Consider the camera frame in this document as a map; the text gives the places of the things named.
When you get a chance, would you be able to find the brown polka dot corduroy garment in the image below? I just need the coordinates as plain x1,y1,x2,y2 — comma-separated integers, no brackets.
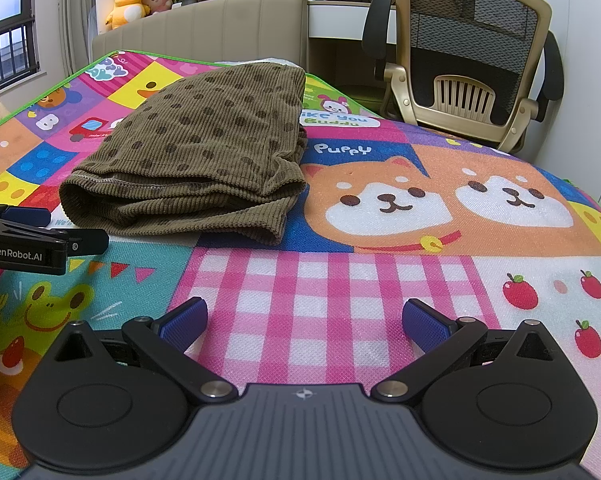
58,62,307,245

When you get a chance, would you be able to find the colourful cartoon play mat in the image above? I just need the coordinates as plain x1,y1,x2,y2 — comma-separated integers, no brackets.
0,52,601,479

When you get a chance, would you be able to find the grey curtain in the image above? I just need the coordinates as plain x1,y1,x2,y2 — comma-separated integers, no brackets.
58,0,96,75

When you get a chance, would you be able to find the yellow duck plush toy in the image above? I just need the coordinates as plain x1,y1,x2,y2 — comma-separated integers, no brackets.
104,0,151,30

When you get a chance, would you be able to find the beige mesh office chair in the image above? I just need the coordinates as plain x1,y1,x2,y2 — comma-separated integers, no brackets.
363,0,564,153

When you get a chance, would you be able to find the white bed sheet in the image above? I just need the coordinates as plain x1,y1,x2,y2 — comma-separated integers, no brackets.
214,58,303,69

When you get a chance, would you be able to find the beige upholstered headboard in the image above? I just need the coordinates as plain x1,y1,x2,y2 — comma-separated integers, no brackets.
87,0,308,82

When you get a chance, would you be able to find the white desk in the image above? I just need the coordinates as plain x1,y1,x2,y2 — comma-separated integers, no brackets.
308,0,370,41

